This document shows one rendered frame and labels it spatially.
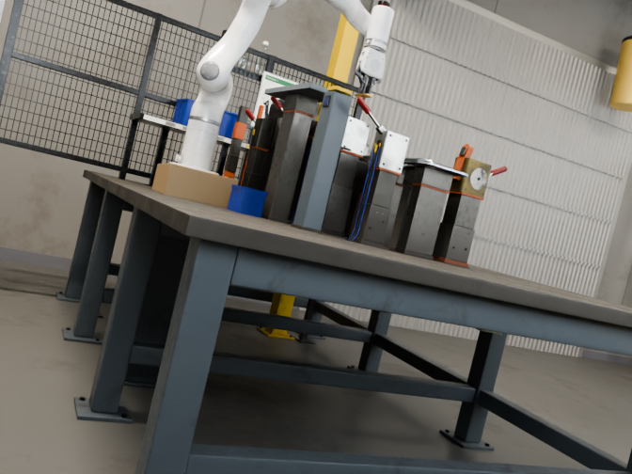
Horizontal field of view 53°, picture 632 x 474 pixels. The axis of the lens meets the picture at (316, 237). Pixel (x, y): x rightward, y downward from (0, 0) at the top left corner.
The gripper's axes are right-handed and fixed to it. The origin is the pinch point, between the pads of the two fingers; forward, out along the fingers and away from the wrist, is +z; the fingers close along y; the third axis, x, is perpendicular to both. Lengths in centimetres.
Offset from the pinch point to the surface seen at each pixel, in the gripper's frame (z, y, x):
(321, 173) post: 38, -32, -33
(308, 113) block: 17.2, -27.1, -8.5
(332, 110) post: 18.4, -33.0, -32.6
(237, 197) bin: 51, -43, -2
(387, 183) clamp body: 36, -13, -43
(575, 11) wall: -187, 336, 185
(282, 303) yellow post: 105, 61, 118
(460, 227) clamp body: 44, 19, -47
